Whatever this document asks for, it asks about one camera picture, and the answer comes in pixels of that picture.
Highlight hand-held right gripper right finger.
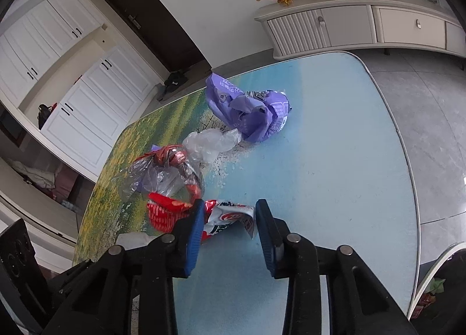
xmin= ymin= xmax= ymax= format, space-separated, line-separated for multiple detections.
xmin=255 ymin=198 xmax=419 ymax=335

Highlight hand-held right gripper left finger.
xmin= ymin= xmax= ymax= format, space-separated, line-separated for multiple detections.
xmin=44 ymin=198 xmax=205 ymax=335

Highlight red and white snack wrapper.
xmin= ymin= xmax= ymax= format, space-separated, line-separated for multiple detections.
xmin=202 ymin=199 xmax=257 ymax=245

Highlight coral red snack wrapper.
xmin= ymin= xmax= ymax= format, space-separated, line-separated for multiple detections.
xmin=147 ymin=192 xmax=198 ymax=232

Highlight white printed wrapper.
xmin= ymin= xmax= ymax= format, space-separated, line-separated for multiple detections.
xmin=116 ymin=232 xmax=155 ymax=249

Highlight clear bag with red ribbon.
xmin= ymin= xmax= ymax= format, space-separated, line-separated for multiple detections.
xmin=111 ymin=143 xmax=204 ymax=205

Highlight white translucent plastic bag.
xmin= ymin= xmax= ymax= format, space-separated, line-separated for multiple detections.
xmin=182 ymin=128 xmax=243 ymax=164

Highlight purple plastic bag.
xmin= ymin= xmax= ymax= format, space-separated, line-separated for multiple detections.
xmin=205 ymin=73 xmax=292 ymax=143

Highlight white trash bin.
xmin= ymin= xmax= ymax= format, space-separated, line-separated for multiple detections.
xmin=408 ymin=242 xmax=466 ymax=322

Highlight green plastic bag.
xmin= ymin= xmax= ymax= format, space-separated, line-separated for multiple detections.
xmin=427 ymin=278 xmax=447 ymax=294

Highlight black shoes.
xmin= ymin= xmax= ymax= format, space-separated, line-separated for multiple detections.
xmin=163 ymin=69 xmax=188 ymax=94

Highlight white built-in cabinet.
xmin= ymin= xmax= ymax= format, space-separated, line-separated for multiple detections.
xmin=0 ymin=0 xmax=165 ymax=183

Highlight pile of white cloths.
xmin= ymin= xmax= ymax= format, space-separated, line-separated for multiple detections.
xmin=6 ymin=159 xmax=56 ymax=190

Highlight black handbag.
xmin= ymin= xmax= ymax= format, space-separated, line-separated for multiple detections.
xmin=37 ymin=103 xmax=55 ymax=130

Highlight dark brown door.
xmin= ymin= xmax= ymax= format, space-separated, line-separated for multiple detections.
xmin=93 ymin=0 xmax=213 ymax=74

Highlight white television stand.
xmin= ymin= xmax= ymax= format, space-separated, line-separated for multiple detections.
xmin=254 ymin=0 xmax=463 ymax=61

